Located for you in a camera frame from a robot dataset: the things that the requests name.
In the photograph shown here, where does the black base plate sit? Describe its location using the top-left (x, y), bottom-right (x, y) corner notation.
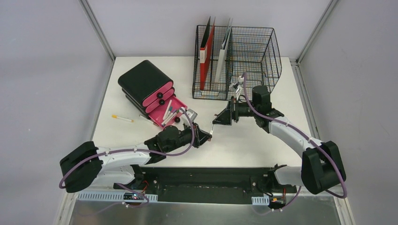
top-left (114, 165), bottom-right (297, 204)

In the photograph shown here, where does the white cable duct left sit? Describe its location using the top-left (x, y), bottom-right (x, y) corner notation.
top-left (77, 191), bottom-right (158, 203)

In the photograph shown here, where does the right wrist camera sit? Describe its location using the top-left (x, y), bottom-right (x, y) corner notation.
top-left (230, 76), bottom-right (244, 99)

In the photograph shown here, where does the black pink drawer unit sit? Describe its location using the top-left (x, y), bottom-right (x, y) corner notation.
top-left (118, 60), bottom-right (187, 128)

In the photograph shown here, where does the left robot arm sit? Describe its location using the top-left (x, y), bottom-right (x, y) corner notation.
top-left (59, 123), bottom-right (212, 193)

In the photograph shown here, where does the black wire mesh organizer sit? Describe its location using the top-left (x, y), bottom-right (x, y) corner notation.
top-left (191, 25), bottom-right (282, 100)

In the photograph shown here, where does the teal white pen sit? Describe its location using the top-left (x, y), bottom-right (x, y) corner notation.
top-left (164, 109), bottom-right (179, 124)

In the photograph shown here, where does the white cable duct right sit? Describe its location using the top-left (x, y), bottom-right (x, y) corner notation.
top-left (251, 195), bottom-right (269, 206)

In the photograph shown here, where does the white cable duct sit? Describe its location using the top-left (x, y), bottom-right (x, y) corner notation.
top-left (251, 195), bottom-right (269, 206)
top-left (77, 191), bottom-right (158, 203)

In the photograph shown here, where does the red notebook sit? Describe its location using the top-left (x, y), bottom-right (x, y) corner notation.
top-left (199, 17), bottom-right (214, 90)

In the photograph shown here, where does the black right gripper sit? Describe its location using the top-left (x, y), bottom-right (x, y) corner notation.
top-left (212, 97), bottom-right (259, 126)

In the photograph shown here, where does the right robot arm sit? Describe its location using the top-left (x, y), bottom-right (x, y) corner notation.
top-left (212, 86), bottom-right (346, 195)

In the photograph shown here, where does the white pen orange cap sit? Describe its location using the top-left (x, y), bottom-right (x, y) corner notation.
top-left (112, 114), bottom-right (134, 123)

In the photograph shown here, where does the grey notebook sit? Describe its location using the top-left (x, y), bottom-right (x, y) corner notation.
top-left (214, 18), bottom-right (233, 83)

